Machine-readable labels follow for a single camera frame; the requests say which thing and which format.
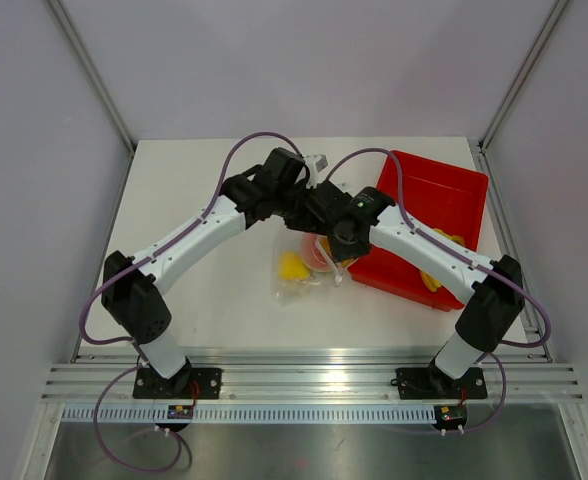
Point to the left aluminium frame post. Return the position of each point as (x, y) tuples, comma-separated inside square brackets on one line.
[(72, 35)]

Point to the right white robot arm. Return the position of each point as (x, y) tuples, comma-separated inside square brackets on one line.
[(490, 291)]

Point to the white slotted cable duct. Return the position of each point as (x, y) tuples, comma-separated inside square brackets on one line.
[(252, 414)]

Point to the yellow pear toy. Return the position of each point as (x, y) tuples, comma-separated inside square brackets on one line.
[(292, 268)]

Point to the watermelon slice toy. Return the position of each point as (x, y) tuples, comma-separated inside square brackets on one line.
[(313, 254)]

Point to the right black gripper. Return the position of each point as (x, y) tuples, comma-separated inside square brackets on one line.
[(343, 252)]

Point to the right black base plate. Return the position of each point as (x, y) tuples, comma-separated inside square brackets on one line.
[(414, 382)]

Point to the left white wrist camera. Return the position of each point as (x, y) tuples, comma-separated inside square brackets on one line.
[(317, 163)]

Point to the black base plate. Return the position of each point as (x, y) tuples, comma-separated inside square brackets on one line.
[(414, 382), (202, 383)]

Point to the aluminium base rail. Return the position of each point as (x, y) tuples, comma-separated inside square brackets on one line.
[(312, 375)]

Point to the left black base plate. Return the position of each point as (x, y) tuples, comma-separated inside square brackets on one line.
[(202, 383)]

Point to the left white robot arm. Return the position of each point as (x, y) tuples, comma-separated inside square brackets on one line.
[(134, 297)]

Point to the clear zip top bag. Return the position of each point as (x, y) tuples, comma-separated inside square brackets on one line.
[(287, 292)]

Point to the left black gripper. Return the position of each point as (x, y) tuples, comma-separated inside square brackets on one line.
[(307, 222)]

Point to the red plastic tray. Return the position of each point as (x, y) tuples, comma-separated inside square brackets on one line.
[(444, 197)]

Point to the aluminium frame post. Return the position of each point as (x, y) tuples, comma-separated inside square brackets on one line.
[(542, 39), (72, 35)]

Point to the right aluminium frame post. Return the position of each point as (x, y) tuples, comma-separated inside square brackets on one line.
[(542, 39)]

